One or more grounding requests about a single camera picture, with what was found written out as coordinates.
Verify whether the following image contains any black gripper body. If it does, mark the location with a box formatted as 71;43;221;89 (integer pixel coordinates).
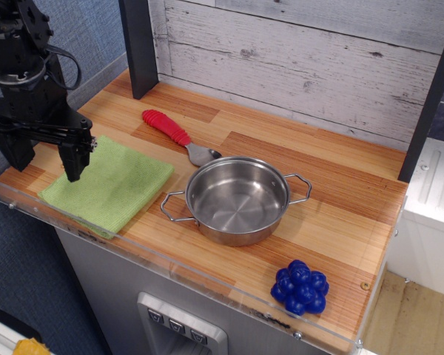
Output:
0;66;97;152

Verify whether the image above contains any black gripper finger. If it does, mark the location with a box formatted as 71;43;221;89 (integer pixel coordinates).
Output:
0;133;35;172
58;143;93;183

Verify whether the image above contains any red handled metal spoon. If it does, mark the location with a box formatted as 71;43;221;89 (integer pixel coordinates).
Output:
142;109;222;166

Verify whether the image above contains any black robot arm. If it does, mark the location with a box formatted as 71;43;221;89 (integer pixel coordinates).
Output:
0;1;97;182

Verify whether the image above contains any green folded cloth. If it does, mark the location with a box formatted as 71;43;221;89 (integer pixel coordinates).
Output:
38;135;174;240

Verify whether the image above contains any stainless steel pot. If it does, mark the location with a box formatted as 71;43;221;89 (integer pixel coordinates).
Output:
161;156;312;247

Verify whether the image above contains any silver button control panel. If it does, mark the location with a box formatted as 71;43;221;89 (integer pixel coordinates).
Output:
137;292;229;354

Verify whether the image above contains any yellow object bottom left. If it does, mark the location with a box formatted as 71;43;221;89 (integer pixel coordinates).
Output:
12;338;51;355

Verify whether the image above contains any blue toy grape bunch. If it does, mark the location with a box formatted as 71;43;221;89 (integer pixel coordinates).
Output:
270;260;330;316

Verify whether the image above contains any white ridged appliance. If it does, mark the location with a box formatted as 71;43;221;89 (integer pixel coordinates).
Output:
387;138;444;294

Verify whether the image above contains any dark left upright post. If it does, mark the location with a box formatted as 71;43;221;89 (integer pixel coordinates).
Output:
118;0;159;99

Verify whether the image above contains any dark upright post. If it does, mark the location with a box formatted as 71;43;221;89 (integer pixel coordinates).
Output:
118;0;159;99
397;48;444;183

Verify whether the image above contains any clear acrylic guard rail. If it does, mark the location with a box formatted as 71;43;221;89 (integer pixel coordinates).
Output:
0;169;406;354

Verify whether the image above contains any dark right upright post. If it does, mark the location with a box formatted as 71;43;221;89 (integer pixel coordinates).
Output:
397;48;444;183

